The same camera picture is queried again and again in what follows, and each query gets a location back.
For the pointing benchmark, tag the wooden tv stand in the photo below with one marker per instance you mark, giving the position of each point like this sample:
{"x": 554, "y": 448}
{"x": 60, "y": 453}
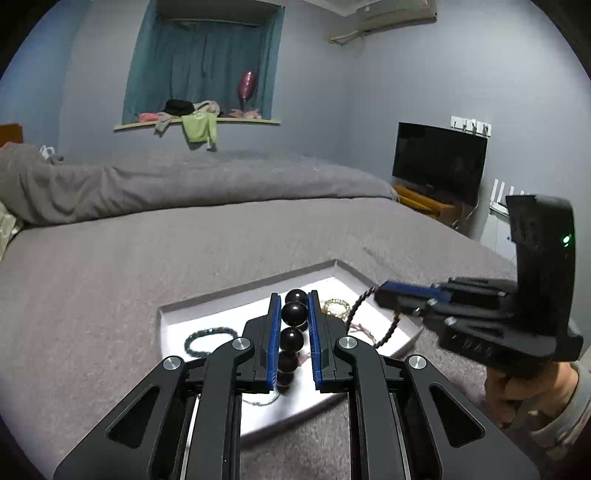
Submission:
{"x": 451, "y": 215}

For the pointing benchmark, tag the white wall hook rack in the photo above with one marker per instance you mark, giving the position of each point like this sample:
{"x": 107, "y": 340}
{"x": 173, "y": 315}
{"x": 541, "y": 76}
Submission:
{"x": 471, "y": 126}

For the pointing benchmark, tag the black hat on sill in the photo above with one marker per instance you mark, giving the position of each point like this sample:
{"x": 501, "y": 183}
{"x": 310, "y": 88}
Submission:
{"x": 178, "y": 108}

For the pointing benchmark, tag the green pillow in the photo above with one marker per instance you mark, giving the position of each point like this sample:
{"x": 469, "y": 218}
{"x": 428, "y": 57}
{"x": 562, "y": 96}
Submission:
{"x": 10, "y": 226}

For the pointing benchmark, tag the black television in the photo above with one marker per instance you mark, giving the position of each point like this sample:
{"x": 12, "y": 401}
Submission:
{"x": 442, "y": 160}

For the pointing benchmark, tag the grey bed cover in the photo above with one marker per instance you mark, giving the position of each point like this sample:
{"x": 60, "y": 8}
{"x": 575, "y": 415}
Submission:
{"x": 79, "y": 302}

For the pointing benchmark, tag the wooden headboard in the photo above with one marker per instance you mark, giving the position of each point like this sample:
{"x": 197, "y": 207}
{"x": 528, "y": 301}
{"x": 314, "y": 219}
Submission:
{"x": 11, "y": 133}

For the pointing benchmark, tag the wooden window sill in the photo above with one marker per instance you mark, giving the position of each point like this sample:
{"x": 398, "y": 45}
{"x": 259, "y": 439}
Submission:
{"x": 177, "y": 120}

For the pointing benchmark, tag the grey shallow cardboard box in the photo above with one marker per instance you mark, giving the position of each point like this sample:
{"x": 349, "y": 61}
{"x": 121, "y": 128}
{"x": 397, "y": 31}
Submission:
{"x": 232, "y": 308}

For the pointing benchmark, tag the green shirt on sill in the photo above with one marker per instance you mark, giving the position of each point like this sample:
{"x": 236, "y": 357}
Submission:
{"x": 200, "y": 128}

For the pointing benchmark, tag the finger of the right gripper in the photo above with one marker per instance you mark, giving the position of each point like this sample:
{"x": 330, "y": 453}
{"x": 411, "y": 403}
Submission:
{"x": 460, "y": 290}
{"x": 431, "y": 305}

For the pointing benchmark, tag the patterned sleeve forearm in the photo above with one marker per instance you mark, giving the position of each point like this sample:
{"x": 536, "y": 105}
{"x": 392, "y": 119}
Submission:
{"x": 561, "y": 434}

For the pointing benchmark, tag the white air conditioner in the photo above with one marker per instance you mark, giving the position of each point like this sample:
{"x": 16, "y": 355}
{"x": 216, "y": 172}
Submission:
{"x": 381, "y": 16}

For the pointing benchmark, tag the pink balloon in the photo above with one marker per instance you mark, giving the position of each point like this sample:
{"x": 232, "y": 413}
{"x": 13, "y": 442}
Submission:
{"x": 246, "y": 86}

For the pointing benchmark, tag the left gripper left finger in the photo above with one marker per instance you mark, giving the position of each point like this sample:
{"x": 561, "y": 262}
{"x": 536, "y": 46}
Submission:
{"x": 182, "y": 420}

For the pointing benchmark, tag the white wifi router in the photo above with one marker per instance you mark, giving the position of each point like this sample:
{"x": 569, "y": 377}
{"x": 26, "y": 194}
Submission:
{"x": 496, "y": 234}

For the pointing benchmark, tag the teal curtain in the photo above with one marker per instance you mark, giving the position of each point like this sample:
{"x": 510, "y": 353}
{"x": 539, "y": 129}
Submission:
{"x": 202, "y": 59}

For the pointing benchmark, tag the grey folded duvet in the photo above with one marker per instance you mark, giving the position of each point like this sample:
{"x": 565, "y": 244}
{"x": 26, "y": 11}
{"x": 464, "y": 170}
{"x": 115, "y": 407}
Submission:
{"x": 44, "y": 191}

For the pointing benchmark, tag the person's right hand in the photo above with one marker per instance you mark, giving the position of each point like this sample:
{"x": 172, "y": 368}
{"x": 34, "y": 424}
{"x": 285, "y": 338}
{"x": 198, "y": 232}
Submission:
{"x": 552, "y": 389}

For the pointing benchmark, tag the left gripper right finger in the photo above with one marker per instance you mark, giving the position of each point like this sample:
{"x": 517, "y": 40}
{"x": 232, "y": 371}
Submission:
{"x": 406, "y": 419}

